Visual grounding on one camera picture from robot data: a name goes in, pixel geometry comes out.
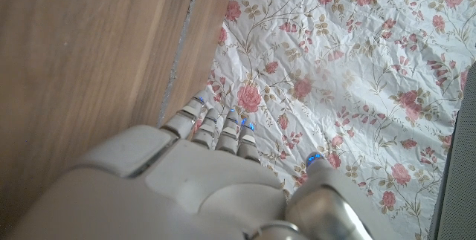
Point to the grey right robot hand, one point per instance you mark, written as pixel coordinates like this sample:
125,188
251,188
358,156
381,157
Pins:
178,188

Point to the floral backdrop cloth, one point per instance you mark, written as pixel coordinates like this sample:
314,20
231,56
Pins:
353,84

